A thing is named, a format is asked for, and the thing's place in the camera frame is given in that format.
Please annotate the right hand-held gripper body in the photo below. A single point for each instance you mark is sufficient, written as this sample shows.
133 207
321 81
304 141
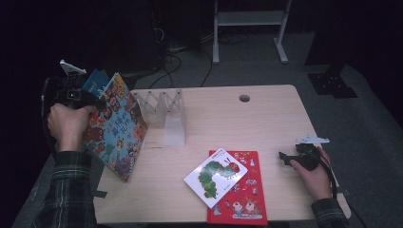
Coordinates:
309 158

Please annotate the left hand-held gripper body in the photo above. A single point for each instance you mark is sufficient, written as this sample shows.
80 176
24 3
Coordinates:
71 93

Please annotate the dark blue monster picture book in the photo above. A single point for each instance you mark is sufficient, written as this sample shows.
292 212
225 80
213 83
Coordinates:
95 83

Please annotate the light blue animal picture book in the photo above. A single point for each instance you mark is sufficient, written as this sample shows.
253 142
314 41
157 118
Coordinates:
123 133

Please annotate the red picture book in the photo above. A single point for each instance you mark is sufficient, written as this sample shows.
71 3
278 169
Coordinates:
250 196

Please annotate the white caterpillar picture book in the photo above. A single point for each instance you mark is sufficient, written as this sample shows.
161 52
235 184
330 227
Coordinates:
215 177

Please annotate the clear acrylic book stand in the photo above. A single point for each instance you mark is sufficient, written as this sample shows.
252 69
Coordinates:
174 133

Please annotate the person's right hand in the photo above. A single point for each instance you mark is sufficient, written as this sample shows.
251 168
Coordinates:
318 180

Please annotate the person's left hand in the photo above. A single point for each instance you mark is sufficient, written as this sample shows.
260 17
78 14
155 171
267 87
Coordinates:
69 126

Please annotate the black stand base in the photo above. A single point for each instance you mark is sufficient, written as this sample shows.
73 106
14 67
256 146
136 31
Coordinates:
139 77

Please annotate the dark tape strip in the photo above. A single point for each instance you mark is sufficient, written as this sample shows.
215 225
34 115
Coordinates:
343 192

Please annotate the black floor base plate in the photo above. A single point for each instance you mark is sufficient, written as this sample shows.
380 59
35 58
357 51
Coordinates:
329 85

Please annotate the white metal frame stand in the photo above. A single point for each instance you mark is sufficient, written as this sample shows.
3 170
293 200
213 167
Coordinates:
250 18

